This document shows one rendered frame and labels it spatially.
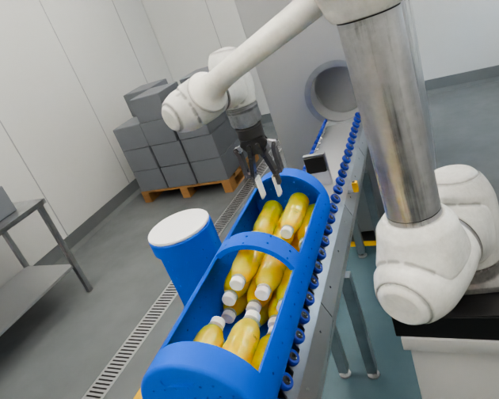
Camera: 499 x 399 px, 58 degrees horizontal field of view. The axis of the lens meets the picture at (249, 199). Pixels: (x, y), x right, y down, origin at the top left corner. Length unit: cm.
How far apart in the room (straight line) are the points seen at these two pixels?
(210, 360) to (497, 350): 62
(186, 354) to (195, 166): 393
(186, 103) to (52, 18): 464
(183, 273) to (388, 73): 136
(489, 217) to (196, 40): 588
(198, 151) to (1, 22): 225
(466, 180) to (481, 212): 7
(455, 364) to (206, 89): 87
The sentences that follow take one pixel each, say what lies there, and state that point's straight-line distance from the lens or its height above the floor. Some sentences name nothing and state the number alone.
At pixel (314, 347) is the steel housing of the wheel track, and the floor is 89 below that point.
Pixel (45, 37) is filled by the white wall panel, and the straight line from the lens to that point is 549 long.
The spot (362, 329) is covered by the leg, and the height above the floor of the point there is 33.
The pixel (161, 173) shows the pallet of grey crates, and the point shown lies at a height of 33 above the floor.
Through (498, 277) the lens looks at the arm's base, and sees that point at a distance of 115.
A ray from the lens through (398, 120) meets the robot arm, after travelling 78.
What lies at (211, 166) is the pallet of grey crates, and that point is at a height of 32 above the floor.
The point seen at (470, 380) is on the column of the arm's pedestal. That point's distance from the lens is 126.
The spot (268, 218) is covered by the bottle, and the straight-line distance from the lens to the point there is 151.
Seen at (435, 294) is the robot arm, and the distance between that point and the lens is 87.
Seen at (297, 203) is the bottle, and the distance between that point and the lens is 150.
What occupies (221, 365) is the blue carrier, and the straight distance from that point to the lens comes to 93.
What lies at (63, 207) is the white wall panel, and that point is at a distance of 513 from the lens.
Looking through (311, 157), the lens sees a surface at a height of 108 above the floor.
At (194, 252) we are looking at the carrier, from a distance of 186.
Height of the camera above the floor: 183
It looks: 24 degrees down
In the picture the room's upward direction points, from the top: 20 degrees counter-clockwise
